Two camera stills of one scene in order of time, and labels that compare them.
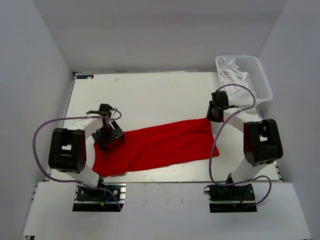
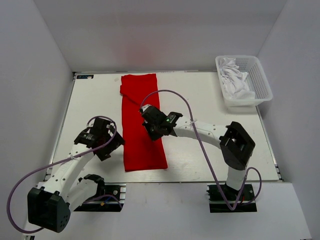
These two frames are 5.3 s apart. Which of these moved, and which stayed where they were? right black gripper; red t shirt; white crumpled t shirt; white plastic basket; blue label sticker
Moved: red t shirt; right black gripper
Stayed: white crumpled t shirt; blue label sticker; white plastic basket
